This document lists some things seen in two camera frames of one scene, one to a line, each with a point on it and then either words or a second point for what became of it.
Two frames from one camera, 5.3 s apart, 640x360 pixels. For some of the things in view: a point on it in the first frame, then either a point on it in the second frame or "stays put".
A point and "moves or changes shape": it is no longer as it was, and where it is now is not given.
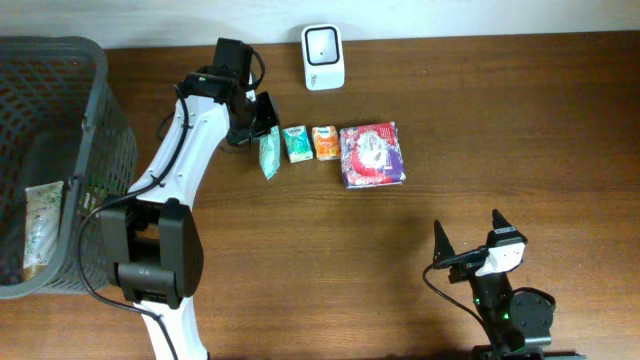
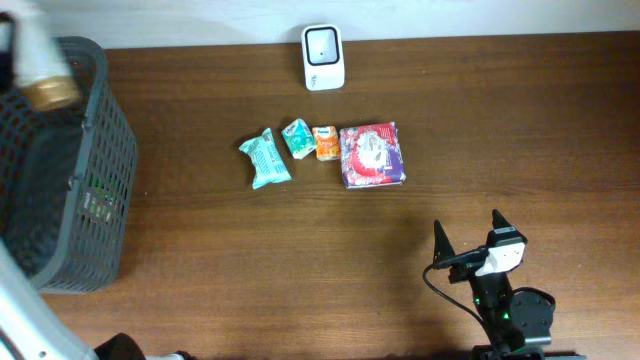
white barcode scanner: (323, 46) stays put
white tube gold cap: (42, 214) → (43, 66)
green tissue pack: (298, 144) moves or changes shape
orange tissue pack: (326, 142) stays put
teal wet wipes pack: (270, 152) moves or changes shape
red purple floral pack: (371, 156) stays put
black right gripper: (443, 248) stays put
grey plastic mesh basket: (59, 121) stays put
